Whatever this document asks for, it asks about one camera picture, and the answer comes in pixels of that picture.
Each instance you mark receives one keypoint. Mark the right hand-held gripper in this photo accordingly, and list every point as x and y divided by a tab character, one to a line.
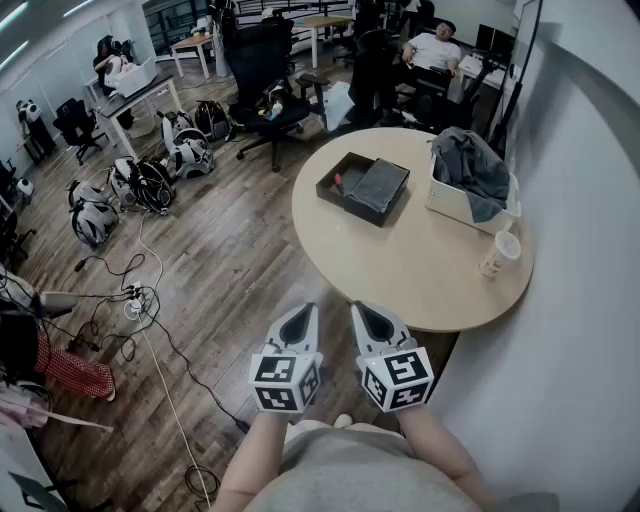
400	380

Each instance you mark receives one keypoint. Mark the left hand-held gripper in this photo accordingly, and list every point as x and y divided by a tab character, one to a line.
287	380

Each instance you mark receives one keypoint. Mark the black shallow box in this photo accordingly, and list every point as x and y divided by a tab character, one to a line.
326	190

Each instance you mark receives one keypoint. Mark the person's right forearm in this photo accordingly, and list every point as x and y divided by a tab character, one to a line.
440	450

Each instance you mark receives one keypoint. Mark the person's left forearm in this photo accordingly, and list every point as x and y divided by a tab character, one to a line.
250	460

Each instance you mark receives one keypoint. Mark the white box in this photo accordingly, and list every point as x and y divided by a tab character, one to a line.
135	77

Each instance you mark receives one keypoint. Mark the person's shoe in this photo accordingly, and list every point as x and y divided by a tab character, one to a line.
343	420

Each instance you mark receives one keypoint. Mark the person's grey shirt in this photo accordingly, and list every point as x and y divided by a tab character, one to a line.
360	475

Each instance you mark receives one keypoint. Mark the paper cup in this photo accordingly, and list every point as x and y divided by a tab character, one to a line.
500	252

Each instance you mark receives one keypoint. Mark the white power strip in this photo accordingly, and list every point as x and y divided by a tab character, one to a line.
136	301

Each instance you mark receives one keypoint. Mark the white plastic basket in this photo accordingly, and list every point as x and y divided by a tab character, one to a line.
450	197

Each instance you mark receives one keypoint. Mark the folded grey cloth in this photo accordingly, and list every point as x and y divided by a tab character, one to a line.
377	185

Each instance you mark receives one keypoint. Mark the crumpled grey garment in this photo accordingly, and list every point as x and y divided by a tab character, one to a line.
470	165

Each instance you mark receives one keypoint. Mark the white and black wearable device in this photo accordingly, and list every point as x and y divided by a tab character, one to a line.
192	157
92	215
142	187
175	122

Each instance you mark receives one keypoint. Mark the black backpack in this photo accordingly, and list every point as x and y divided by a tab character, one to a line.
211	120

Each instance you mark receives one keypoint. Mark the colourful toy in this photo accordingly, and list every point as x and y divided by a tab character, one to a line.
272	107

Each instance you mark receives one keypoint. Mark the white plastic bag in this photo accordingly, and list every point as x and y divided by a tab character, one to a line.
336	107

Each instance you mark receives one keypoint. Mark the dark-topped desk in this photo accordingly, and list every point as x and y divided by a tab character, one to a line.
135	97

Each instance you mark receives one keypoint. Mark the black whiteboard stand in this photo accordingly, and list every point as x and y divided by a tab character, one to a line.
520	65

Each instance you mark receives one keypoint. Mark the wooden desk with white legs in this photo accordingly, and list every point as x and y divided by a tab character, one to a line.
325	22
192	44

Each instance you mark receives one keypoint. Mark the black monitor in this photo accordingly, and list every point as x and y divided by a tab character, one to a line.
495	40

